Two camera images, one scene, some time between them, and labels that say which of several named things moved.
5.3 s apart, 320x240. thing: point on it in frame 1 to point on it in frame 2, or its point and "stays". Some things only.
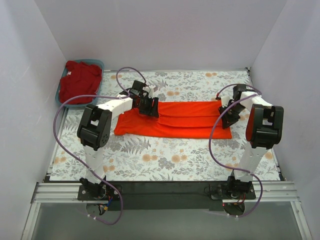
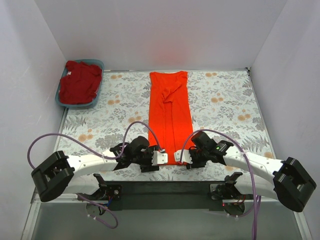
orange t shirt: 182,119 to 170,119
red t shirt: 82,79 stays
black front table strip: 167,195 stays
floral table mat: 149,158 stays
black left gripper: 152,107 to 148,160
